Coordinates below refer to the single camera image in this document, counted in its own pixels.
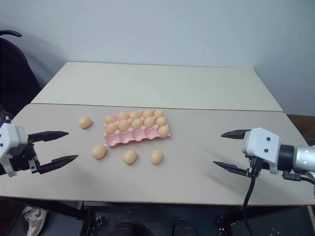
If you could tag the white sneaker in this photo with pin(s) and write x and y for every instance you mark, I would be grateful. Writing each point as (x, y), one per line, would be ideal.
(34, 220)

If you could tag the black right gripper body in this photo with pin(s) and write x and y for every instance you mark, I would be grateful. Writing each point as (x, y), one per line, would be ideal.
(254, 167)

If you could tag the tan egg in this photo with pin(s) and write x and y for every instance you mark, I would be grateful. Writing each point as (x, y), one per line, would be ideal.
(135, 114)
(158, 113)
(161, 120)
(163, 130)
(137, 123)
(148, 113)
(111, 128)
(149, 121)
(123, 115)
(110, 118)
(156, 156)
(85, 122)
(124, 125)
(130, 157)
(99, 151)

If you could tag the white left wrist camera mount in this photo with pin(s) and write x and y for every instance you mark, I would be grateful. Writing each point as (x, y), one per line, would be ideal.
(12, 135)

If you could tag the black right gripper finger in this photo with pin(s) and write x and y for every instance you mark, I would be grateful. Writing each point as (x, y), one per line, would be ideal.
(231, 168)
(236, 134)

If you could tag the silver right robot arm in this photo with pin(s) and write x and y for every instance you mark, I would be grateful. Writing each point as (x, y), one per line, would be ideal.
(304, 157)

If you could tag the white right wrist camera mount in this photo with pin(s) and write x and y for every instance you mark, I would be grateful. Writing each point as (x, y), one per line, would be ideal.
(263, 147)

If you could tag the black table frame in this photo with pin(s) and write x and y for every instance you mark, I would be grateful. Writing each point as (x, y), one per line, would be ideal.
(61, 209)

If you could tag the pink egg tray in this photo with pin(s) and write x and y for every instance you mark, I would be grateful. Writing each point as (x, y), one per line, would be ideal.
(128, 137)

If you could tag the dark rounded shape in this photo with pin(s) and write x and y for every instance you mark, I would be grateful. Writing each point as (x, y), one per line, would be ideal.
(183, 227)
(126, 228)

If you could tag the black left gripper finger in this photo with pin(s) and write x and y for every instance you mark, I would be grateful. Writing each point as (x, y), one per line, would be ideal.
(57, 163)
(49, 135)

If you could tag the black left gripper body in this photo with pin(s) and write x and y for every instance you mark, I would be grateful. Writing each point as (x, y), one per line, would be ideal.
(23, 159)

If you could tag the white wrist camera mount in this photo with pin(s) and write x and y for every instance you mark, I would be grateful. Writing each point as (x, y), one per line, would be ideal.
(12, 135)
(263, 147)

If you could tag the black office chair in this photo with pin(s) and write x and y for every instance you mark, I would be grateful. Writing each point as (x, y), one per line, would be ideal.
(14, 73)

